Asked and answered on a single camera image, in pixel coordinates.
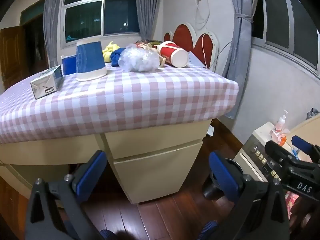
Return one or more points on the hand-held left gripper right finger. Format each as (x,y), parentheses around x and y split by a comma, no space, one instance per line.
(222,175)

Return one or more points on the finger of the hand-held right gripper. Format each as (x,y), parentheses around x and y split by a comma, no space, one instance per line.
(282,158)
(301,143)

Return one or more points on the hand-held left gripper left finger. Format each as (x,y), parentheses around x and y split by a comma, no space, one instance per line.
(91,172)

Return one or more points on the black trash bin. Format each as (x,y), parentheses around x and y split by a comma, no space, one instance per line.
(211,192)

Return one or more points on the grey white carton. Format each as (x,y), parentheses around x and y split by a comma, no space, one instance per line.
(46,82)

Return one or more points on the small blue box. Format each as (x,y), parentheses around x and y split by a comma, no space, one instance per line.
(68,66)

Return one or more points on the blue paper cup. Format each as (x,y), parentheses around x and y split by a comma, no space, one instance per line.
(90,60)

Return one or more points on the blue cloth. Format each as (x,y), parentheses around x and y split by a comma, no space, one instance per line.
(116,57)

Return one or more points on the yellow cloth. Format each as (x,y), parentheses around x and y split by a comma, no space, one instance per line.
(110,51)

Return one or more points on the clear plastic bag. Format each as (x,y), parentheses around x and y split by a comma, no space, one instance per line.
(138,58)

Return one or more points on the cream cloth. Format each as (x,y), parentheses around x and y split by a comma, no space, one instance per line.
(162,60)

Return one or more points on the red paper cup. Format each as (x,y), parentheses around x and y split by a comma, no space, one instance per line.
(170,51)

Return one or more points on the small blue bottles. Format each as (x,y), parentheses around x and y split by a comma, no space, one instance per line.
(295,152)

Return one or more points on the cream furniture board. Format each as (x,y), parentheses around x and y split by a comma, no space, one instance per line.
(307,127)

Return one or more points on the pink floral cloth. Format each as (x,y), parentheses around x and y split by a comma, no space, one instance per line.
(291,202)

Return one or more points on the orange tissue pack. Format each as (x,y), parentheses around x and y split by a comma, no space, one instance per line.
(278,136)

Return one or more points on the white pump bottle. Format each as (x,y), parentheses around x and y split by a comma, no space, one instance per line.
(280,123)

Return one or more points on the grey bag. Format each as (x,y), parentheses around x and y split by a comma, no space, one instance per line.
(312,113)

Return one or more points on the white router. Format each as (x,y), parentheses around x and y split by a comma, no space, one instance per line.
(210,131)

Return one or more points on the cream desk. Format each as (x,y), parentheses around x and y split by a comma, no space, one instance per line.
(50,152)

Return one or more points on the cream deep desk drawer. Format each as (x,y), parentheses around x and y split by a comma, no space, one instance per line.
(150,175)

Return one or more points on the cream shallow desk drawer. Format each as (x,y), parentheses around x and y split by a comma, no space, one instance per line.
(155,142)

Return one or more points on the grey diamond-grid sheet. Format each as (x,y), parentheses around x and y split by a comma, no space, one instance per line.
(196,60)

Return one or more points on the grey framed side window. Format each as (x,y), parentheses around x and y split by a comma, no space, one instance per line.
(277,17)

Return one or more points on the brown wooden door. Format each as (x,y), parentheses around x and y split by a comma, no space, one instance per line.
(12,57)

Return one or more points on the colourful patterned pillow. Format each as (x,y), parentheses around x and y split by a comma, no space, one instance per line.
(147,42)

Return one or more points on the red heart-shaped headboard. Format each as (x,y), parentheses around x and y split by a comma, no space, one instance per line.
(182,36)

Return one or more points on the white framed window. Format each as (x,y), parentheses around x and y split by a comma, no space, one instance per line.
(85,17)

